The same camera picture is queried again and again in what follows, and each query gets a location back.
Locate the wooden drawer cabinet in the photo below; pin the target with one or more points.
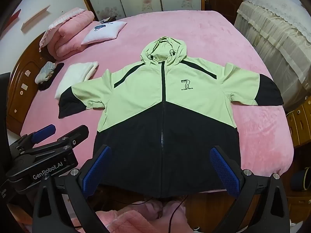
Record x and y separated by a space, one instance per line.
301 123

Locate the pink folded quilt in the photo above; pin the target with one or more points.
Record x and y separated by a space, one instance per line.
70 36

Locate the pink bed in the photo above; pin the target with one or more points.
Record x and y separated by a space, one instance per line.
194 34

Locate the grey cloth bundle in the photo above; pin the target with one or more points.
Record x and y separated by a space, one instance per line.
46 70

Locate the green and black hooded jacket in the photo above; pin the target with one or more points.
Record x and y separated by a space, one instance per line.
199 97

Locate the person's pink fleece clothing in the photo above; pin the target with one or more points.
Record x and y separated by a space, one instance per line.
131 220

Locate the dark round container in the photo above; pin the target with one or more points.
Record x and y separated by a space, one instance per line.
300 179

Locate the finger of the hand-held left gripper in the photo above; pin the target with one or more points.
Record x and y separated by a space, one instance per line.
77 131
43 130

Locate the wooden headboard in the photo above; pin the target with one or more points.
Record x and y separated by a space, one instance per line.
24 102

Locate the white square headboard sticker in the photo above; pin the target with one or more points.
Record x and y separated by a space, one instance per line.
24 86

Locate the white folded blanket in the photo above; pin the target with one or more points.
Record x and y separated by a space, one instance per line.
75 74

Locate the dark red wall shelf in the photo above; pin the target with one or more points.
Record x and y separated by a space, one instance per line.
12 18

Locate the light wooden wall shelf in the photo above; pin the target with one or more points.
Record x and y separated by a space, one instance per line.
36 18

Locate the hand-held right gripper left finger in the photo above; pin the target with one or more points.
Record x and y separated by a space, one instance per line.
97 171

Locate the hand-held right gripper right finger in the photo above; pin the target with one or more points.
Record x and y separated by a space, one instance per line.
226 172

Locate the black cloth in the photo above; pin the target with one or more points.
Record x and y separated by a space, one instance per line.
59 66

